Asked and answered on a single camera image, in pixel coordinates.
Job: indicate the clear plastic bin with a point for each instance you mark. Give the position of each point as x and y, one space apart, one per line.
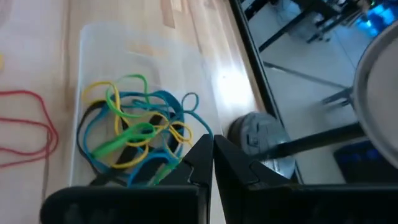
140 53

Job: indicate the blue rubber band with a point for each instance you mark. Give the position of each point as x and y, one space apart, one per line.
190 93

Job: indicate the black utility cart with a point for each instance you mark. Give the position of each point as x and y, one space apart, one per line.
289 29

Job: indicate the blue-lit computer case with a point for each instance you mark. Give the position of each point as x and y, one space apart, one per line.
379 18

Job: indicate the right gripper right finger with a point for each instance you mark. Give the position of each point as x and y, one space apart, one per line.
280 205

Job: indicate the green rubber band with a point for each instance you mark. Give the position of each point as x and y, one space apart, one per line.
133 132
109 102

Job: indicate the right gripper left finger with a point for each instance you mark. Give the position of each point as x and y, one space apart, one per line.
155 205

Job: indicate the red rubber band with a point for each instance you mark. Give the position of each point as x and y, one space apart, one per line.
53 137

